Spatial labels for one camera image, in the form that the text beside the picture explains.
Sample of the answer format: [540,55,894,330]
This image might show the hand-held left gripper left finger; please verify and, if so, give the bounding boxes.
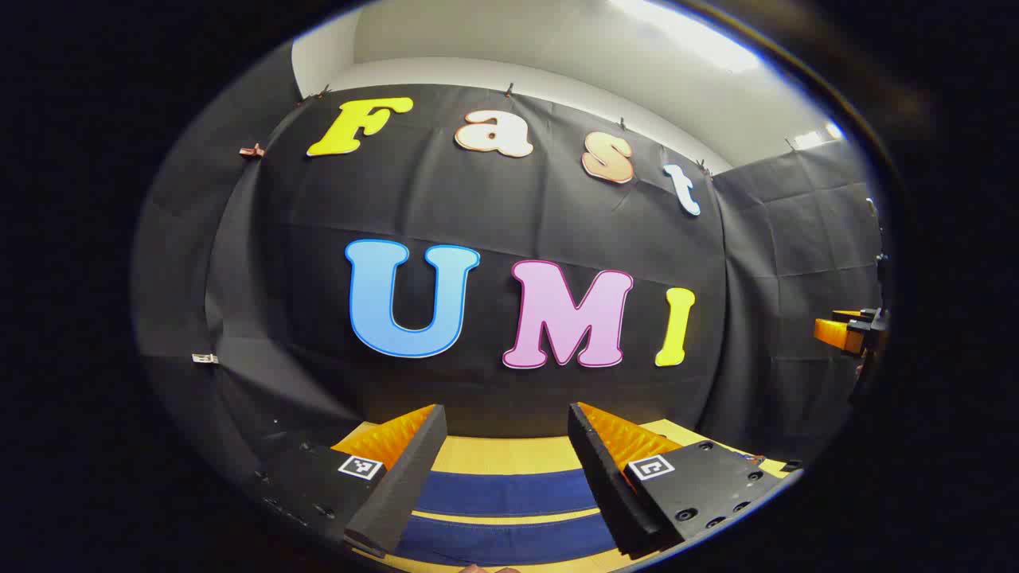
[253,404,448,558]

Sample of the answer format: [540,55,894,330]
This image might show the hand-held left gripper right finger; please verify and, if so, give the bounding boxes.
[567,402,805,558]

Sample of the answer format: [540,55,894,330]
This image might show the blue denim jeans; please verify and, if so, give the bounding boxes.
[394,468,620,567]

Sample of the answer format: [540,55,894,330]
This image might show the black backdrop cloth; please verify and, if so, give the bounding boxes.
[131,44,891,486]

